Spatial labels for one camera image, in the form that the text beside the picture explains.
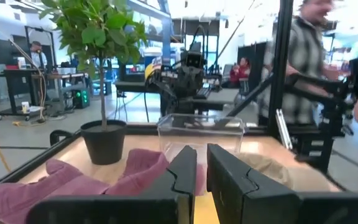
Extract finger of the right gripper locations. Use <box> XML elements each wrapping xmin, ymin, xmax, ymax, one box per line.
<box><xmin>191</xmin><ymin>72</ymin><xmax>205</xmax><ymax>98</ymax></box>
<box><xmin>177</xmin><ymin>73</ymin><xmax>192</xmax><ymax>97</ymax></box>

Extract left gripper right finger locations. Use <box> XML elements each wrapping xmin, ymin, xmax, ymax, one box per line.
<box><xmin>206</xmin><ymin>142</ymin><xmax>358</xmax><ymax>224</ymax></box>

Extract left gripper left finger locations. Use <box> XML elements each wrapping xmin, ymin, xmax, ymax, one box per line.
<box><xmin>25</xmin><ymin>144</ymin><xmax>198</xmax><ymax>224</ymax></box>

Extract tan baseball cap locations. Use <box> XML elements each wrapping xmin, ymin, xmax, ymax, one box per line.
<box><xmin>237</xmin><ymin>151</ymin><xmax>295</xmax><ymax>191</ymax></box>

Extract blue steel column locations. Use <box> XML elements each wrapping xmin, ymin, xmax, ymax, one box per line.
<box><xmin>161</xmin><ymin>15</ymin><xmax>173</xmax><ymax>66</ymax></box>

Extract person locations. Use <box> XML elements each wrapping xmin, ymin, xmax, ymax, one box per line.
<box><xmin>258</xmin><ymin>0</ymin><xmax>341</xmax><ymax>125</ymax></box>
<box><xmin>228</xmin><ymin>57</ymin><xmax>252</xmax><ymax>90</ymax></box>
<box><xmin>29</xmin><ymin>40</ymin><xmax>48</xmax><ymax>70</ymax></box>

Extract clear plastic bin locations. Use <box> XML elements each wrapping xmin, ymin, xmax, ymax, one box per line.
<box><xmin>156</xmin><ymin>113</ymin><xmax>246</xmax><ymax>167</ymax></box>

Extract green plant in black pot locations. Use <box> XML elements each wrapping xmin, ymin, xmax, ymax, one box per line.
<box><xmin>39</xmin><ymin>0</ymin><xmax>149</xmax><ymax>166</ymax></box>

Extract white flat bar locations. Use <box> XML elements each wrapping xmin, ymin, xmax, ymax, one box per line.
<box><xmin>275</xmin><ymin>108</ymin><xmax>293</xmax><ymax>151</ymax></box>

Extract black box with green lights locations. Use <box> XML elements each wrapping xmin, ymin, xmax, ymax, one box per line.
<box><xmin>71</xmin><ymin>88</ymin><xmax>91</xmax><ymax>110</ymax></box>

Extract black rolling desk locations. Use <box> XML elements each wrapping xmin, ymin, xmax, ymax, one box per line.
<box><xmin>0</xmin><ymin>68</ymin><xmax>42</xmax><ymax>121</ymax></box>

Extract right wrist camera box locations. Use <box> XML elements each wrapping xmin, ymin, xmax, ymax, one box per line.
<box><xmin>185</xmin><ymin>51</ymin><xmax>204</xmax><ymax>68</ymax></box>

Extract black aluminium table frame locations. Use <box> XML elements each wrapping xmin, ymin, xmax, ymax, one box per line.
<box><xmin>0</xmin><ymin>0</ymin><xmax>347</xmax><ymax>195</ymax></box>

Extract black frame hook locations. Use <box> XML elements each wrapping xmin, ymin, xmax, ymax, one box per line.
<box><xmin>49</xmin><ymin>129</ymin><xmax>74</xmax><ymax>147</ymax></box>

